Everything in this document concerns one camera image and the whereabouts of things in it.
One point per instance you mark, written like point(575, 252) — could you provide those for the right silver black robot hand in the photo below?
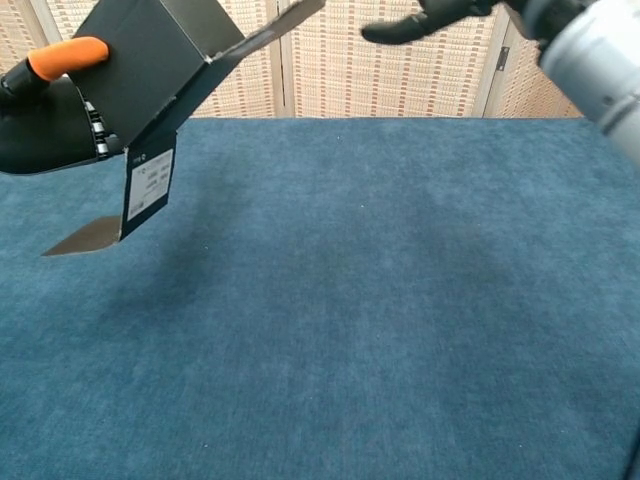
point(400, 29)

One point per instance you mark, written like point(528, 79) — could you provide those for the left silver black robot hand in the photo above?
point(40, 125)

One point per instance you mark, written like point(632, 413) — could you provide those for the black cardboard folding box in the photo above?
point(150, 60)

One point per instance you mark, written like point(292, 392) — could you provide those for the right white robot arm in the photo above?
point(595, 65)

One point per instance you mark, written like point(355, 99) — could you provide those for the woven bamboo screen panel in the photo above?
point(20, 25)
point(375, 80)
point(240, 85)
point(530, 85)

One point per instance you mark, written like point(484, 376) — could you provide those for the black screen hinge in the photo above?
point(503, 57)

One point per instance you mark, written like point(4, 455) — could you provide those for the blue felt table cover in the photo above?
point(350, 325)

